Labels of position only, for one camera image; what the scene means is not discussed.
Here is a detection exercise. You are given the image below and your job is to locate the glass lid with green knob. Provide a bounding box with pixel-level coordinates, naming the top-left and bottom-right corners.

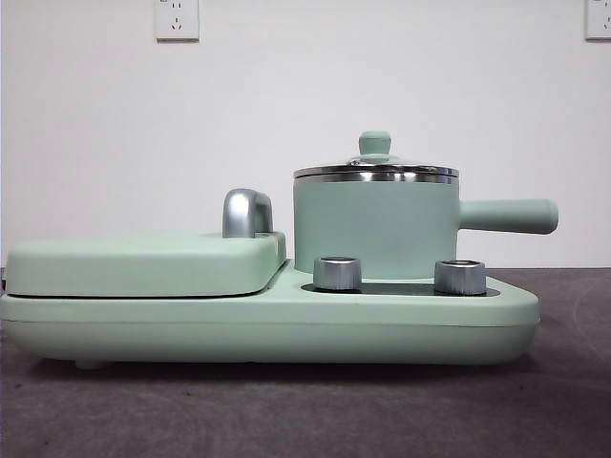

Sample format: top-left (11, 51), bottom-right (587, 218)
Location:
top-left (293, 131), bottom-right (460, 177)

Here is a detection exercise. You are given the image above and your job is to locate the silver control knob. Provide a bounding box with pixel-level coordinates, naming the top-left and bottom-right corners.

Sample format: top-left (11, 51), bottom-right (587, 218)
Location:
top-left (432, 259), bottom-right (487, 294)
top-left (312, 256), bottom-right (363, 291)

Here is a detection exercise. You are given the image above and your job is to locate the green breakfast machine base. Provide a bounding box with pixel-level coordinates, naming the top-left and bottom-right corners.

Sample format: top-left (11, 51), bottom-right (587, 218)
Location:
top-left (0, 257), bottom-right (541, 371)

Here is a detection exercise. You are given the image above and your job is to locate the green griddle cover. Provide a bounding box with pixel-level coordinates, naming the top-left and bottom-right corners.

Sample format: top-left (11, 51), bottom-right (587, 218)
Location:
top-left (4, 229), bottom-right (287, 300)

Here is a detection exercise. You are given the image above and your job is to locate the silver griddle cover handle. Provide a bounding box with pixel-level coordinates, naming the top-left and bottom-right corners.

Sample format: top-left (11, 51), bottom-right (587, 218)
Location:
top-left (221, 188), bottom-right (274, 239)

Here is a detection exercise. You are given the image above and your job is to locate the green pot with straight handle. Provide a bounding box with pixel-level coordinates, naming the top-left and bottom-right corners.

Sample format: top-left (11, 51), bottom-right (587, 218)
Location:
top-left (291, 171), bottom-right (559, 281)

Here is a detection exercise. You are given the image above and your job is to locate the white wall socket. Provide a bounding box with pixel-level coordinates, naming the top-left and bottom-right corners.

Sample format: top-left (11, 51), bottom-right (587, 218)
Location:
top-left (155, 0), bottom-right (200, 43)
top-left (584, 0), bottom-right (611, 42)

